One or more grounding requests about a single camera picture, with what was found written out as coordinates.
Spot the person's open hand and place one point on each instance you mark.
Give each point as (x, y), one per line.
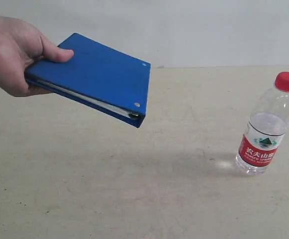
(21, 44)

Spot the blue ring binder notebook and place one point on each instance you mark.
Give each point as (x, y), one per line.
(97, 76)

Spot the plastic water bottle red label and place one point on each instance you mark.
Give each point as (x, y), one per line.
(266, 127)

